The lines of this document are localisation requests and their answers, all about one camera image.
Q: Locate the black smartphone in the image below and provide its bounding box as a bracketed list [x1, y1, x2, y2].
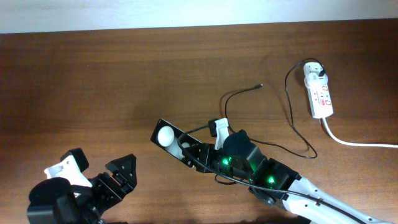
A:
[150, 119, 195, 167]

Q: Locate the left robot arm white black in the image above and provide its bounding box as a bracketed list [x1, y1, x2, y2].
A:
[27, 151, 137, 223]

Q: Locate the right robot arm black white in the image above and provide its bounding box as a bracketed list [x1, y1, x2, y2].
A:
[177, 130, 383, 223]

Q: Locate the white power strip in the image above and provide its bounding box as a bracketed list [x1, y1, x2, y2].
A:
[303, 62, 333, 119]

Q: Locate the white power strip cord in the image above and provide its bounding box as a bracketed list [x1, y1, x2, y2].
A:
[320, 117, 398, 149]

